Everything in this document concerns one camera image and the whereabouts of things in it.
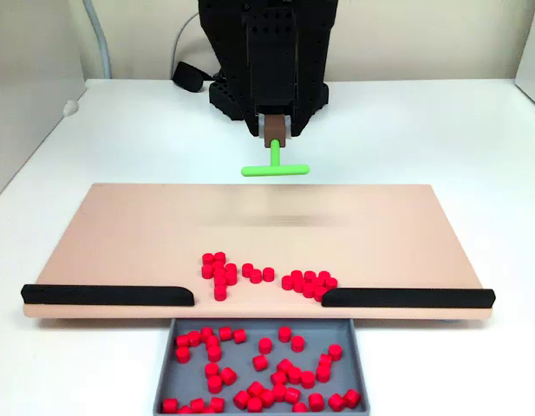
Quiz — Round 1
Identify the black edge rail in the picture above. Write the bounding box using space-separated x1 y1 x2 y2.
20 283 195 308
321 287 497 309

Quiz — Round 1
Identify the grey rectangular tray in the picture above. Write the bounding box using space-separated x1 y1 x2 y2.
152 318 371 416

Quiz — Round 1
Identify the thin white cable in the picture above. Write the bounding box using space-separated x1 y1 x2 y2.
170 12 199 83

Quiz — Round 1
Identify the green T pusher brown handle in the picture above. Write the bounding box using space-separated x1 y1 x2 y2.
240 114 310 178

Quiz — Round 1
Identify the pale grey hose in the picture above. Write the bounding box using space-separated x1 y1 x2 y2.
82 0 113 80

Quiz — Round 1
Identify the beige flat board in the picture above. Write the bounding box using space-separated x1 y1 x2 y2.
23 182 496 324

